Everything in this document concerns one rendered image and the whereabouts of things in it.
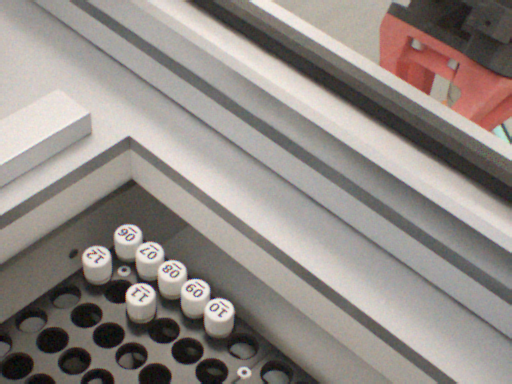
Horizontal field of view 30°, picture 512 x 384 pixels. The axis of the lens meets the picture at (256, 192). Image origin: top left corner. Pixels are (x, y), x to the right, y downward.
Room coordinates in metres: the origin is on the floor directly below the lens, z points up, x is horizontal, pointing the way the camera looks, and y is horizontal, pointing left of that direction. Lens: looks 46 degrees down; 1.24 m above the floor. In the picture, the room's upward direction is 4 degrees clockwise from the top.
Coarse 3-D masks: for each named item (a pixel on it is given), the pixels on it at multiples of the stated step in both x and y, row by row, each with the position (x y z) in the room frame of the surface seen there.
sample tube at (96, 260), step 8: (96, 248) 0.27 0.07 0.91; (104, 248) 0.27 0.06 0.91; (88, 256) 0.26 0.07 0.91; (96, 256) 0.26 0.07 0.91; (104, 256) 0.26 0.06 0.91; (88, 264) 0.26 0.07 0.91; (96, 264) 0.26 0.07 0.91; (104, 264) 0.26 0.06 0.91; (88, 272) 0.26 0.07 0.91; (96, 272) 0.26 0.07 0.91; (104, 272) 0.26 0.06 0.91; (88, 280) 0.26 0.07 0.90; (96, 280) 0.26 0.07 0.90; (104, 280) 0.26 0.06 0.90; (112, 296) 0.26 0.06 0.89; (96, 320) 0.26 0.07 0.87
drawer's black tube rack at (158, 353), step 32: (64, 288) 0.26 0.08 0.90; (96, 288) 0.26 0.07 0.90; (128, 288) 0.26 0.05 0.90; (64, 320) 0.24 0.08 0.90; (128, 320) 0.24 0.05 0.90; (160, 320) 0.24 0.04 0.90; (32, 352) 0.22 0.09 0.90; (64, 352) 0.22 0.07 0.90; (96, 352) 0.22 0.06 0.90; (128, 352) 0.23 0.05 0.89; (160, 352) 0.23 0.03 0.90
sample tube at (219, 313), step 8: (208, 304) 0.24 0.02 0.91; (216, 304) 0.24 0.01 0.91; (224, 304) 0.24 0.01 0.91; (208, 312) 0.24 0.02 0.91; (216, 312) 0.24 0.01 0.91; (224, 312) 0.24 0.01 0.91; (232, 312) 0.24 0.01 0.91; (208, 320) 0.24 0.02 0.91; (216, 320) 0.23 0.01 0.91; (224, 320) 0.24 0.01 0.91; (232, 320) 0.24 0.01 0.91; (208, 328) 0.24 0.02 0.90; (216, 328) 0.23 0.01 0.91; (224, 328) 0.24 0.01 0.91; (216, 336) 0.23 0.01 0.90; (224, 336) 0.24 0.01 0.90; (208, 368) 0.24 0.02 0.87
